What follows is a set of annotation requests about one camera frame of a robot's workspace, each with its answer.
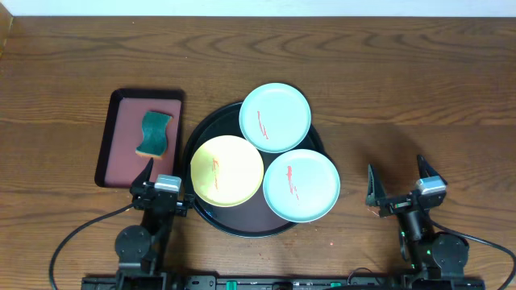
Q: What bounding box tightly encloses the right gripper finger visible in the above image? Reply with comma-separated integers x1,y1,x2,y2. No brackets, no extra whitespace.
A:
365,164,386,206
417,155,443,180

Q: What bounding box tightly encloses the green and yellow sponge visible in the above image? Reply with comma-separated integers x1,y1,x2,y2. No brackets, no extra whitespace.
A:
135,111,173,158

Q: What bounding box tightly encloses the light blue plate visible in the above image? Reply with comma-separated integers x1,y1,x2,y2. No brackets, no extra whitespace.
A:
263,149,340,223
239,83,311,153

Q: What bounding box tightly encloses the yellow plate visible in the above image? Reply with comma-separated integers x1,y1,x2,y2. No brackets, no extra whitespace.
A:
189,135,264,207

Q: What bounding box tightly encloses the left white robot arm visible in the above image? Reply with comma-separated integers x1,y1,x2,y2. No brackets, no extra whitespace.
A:
114,159,193,290

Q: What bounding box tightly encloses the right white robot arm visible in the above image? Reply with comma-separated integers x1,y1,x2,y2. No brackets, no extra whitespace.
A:
365,155,469,289

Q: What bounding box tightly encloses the rectangular black tray red liner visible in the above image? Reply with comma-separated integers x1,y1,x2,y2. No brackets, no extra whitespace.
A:
94,88,185,189

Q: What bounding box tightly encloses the round black tray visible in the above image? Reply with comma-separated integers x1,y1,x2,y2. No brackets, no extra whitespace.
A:
183,102,329,238

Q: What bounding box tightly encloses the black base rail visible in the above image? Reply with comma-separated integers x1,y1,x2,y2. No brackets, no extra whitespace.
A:
80,274,487,290

